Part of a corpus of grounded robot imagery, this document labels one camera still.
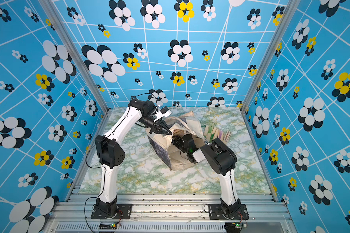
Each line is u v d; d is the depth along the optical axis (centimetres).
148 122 71
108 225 72
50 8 69
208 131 105
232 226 70
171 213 75
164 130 75
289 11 69
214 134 102
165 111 68
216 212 72
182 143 89
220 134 102
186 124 78
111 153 54
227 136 102
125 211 74
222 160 53
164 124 72
